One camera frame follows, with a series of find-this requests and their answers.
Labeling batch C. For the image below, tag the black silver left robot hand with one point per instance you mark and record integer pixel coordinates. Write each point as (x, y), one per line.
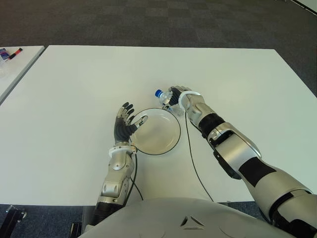
(121, 130)

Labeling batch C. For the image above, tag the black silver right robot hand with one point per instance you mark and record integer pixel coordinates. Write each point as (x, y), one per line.
(175, 95)

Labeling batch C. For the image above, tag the clear bottle with blue cap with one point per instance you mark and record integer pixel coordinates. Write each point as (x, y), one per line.
(164, 98)

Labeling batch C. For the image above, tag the white plate with black rim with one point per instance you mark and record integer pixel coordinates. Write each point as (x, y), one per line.
(158, 134)

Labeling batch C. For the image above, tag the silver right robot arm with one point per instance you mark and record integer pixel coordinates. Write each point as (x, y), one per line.
(235, 153)

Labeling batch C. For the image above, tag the grey robot torso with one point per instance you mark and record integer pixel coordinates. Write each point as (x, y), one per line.
(185, 220)

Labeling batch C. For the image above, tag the white side table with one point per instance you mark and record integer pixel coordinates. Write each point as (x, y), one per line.
(15, 74)

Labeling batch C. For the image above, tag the red and black marker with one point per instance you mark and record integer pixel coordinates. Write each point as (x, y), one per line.
(15, 53)

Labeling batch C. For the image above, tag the black metal stand foot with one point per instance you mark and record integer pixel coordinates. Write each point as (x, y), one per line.
(15, 215)

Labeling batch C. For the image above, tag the blue printed packet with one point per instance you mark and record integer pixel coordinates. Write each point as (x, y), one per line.
(4, 54)

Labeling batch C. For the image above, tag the black metal support frame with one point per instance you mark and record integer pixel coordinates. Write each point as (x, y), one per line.
(76, 230)

